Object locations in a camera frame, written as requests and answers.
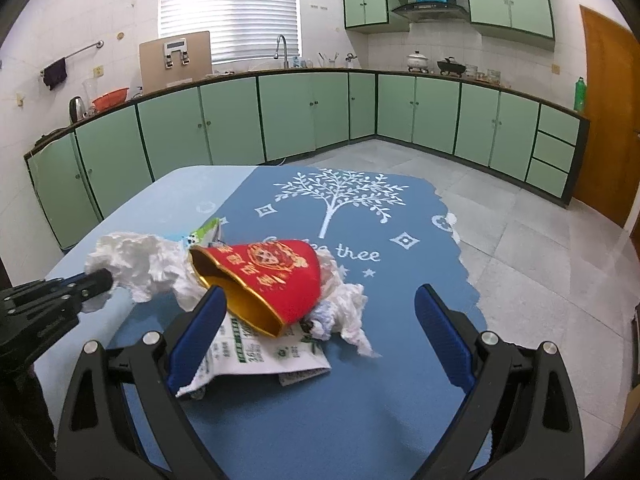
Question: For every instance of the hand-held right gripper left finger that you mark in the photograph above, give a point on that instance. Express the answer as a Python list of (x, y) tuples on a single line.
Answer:
[(197, 340)]

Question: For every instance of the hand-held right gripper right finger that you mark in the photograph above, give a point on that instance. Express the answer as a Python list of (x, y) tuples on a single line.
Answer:
[(445, 340)]

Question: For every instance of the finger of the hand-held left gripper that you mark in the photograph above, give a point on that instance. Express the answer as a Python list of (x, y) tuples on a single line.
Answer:
[(97, 281)]

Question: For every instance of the large white tissue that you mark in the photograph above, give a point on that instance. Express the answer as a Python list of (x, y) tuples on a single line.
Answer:
[(135, 260)]

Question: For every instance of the printed paper wrapper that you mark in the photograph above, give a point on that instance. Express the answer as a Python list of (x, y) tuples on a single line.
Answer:
[(260, 355)]

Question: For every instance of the small white tissue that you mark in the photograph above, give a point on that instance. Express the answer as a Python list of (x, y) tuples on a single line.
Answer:
[(350, 310)]

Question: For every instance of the red and gold paper cup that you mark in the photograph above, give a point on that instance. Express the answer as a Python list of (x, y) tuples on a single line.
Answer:
[(280, 280)]

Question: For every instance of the light blue milk carton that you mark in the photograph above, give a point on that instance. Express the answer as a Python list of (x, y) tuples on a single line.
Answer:
[(202, 234)]

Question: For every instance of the dark blue tree-print tablecloth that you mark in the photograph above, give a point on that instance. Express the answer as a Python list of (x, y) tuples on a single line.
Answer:
[(350, 410)]

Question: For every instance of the steel electric kettle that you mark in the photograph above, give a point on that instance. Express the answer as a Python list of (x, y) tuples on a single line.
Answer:
[(76, 110)]

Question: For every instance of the red plastic basin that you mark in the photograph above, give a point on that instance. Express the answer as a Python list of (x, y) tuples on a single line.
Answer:
[(111, 100)]

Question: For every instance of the clear plastic pitcher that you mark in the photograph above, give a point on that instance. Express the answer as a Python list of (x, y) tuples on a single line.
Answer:
[(90, 95)]

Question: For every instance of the dark towel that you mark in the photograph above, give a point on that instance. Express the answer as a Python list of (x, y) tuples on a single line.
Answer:
[(55, 74)]

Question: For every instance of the brown printed cardboard box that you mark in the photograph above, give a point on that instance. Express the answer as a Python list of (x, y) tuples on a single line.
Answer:
[(150, 70)]

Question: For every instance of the green base cabinets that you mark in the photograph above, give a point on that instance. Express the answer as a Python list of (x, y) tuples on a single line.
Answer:
[(290, 110)]

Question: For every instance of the black wok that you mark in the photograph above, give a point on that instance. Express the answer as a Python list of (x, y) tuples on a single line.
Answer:
[(450, 66)]

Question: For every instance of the green bottle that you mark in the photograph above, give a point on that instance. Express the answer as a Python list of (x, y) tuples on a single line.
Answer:
[(580, 97)]

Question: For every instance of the white cooking pot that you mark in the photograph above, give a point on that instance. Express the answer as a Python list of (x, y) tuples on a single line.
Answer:
[(417, 62)]

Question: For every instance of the wide wooden door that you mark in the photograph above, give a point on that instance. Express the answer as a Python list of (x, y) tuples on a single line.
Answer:
[(610, 110)]

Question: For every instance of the steel faucet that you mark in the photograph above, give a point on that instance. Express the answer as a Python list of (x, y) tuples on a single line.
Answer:
[(286, 57)]

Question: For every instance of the utensil holder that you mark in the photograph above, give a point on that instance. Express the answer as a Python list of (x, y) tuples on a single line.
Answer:
[(330, 61)]

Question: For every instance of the white window blind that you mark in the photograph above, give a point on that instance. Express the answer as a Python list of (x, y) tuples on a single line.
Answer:
[(230, 10)]

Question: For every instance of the black range hood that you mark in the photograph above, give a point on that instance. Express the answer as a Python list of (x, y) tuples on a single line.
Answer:
[(430, 10)]

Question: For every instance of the steel towel rail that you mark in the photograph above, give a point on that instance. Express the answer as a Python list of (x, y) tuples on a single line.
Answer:
[(82, 50)]

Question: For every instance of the green wall cabinets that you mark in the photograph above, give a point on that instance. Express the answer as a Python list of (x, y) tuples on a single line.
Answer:
[(525, 5)]

